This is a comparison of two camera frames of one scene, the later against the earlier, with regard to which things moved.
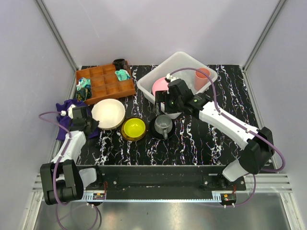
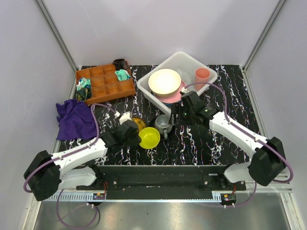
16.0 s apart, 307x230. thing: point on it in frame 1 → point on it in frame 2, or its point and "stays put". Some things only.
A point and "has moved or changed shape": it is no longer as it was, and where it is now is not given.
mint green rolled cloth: [122, 74] stays put
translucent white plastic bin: [179, 61] stays put
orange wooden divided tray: [104, 84] stays put
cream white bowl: [110, 112] → [164, 83]
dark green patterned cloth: [84, 94] stays put
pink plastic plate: [160, 84] has moved or changed shape
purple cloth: [64, 120] stays put
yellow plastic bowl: [134, 127] has moved or changed shape
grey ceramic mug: [163, 124] stays put
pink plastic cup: [201, 78] stays put
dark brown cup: [121, 64] stays put
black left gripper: [95, 123] → [136, 141]
